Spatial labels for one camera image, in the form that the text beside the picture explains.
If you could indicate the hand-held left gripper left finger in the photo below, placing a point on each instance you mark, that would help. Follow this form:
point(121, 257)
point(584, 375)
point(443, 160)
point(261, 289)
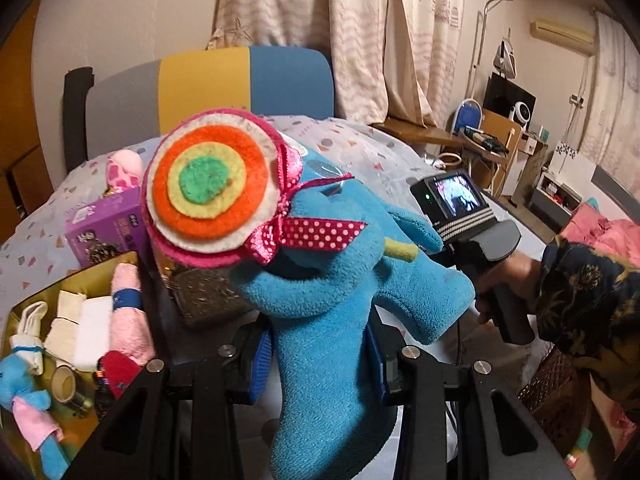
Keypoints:
point(230, 375)

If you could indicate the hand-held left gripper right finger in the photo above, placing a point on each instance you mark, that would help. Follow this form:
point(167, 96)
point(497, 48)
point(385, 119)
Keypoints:
point(425, 380)

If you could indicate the blue plush toy with lollipop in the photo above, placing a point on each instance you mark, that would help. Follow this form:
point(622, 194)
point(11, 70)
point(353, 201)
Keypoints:
point(325, 335)

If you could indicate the red plush toy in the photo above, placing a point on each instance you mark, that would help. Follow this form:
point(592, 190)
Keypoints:
point(120, 371)

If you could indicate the pink towel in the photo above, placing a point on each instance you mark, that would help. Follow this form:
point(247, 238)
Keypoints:
point(127, 330)

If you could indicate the black feather hair clip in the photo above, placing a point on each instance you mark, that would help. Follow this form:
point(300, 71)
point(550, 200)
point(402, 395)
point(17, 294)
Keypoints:
point(102, 395)

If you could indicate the gold metal tray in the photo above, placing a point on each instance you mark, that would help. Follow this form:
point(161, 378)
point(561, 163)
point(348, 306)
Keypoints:
point(100, 266)

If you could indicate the cream cloth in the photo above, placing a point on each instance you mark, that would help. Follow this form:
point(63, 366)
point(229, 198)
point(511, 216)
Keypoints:
point(62, 332)

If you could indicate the white bunny plush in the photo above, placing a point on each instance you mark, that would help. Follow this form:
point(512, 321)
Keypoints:
point(27, 345)

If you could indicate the small blue teddy bear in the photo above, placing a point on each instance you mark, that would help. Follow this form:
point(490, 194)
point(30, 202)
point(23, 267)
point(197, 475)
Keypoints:
point(15, 381)

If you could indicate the person's right forearm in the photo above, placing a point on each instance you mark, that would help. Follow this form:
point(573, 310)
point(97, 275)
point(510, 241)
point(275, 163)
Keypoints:
point(590, 300)

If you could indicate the person's right hand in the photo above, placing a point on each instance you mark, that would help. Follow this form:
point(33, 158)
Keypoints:
point(520, 277)

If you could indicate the white low cabinet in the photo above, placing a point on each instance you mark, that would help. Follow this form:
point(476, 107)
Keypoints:
point(562, 185)

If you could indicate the black hair iron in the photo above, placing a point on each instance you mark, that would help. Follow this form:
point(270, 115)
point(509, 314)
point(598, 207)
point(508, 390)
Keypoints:
point(485, 140)

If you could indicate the brown wicker basket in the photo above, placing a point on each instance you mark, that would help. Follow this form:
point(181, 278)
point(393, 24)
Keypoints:
point(547, 390)

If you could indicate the wooden side table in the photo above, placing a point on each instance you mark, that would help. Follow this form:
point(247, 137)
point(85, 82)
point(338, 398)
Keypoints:
point(420, 132)

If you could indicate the blue folding chair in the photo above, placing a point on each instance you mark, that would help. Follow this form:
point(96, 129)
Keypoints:
point(467, 117)

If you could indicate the pink blanket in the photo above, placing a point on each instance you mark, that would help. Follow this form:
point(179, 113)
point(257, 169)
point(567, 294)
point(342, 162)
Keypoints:
point(605, 225)

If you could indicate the white round fan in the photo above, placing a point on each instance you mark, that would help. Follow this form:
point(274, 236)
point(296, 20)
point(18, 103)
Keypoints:
point(522, 112)

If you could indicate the black monitor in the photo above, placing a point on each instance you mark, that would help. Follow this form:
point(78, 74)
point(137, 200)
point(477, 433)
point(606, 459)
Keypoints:
point(502, 92)

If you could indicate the patterned light blue tablecloth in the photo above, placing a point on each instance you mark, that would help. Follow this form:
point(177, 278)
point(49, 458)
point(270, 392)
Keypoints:
point(350, 145)

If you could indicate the brown tape roll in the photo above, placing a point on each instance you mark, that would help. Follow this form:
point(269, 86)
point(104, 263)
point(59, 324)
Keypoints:
point(56, 385)

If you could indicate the garment steamer stand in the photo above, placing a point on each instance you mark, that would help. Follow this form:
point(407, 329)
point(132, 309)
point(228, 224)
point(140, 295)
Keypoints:
point(505, 60)

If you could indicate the cream ship print curtain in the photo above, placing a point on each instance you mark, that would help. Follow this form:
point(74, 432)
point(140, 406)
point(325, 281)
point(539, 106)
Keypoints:
point(300, 10)
point(615, 110)

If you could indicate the purple snack box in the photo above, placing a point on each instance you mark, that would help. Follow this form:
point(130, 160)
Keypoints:
point(110, 215)

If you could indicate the pink spotted plush toy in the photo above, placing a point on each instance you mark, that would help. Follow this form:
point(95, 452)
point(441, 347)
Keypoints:
point(122, 170)

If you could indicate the grey yellow blue chair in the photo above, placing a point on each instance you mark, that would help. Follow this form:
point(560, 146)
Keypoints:
point(290, 85)

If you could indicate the orange wooden wardrobe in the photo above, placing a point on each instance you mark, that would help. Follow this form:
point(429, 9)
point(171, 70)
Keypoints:
point(20, 135)

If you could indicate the wall air conditioner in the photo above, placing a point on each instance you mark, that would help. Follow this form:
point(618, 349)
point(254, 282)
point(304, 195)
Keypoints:
point(562, 35)

